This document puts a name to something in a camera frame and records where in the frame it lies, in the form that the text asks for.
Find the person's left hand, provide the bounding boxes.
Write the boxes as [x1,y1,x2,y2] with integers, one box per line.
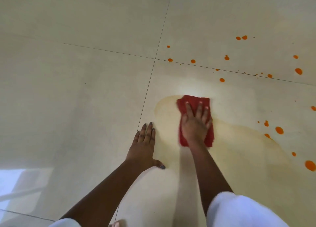
[126,122,166,172]

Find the person's right hand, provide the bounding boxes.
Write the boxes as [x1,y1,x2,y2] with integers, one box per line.
[181,101,213,148]

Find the red cloth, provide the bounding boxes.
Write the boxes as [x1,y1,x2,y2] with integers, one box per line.
[176,94,215,148]

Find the orange liquid spill drops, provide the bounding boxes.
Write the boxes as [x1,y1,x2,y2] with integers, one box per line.
[154,35,316,172]

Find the person's left forearm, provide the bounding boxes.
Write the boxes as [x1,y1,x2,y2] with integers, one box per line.
[60,159,148,227]

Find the person's right forearm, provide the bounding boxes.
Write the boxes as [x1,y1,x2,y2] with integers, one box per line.
[189,140,234,216]

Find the white fluffy garment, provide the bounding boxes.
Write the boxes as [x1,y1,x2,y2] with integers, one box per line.
[48,191,291,227]

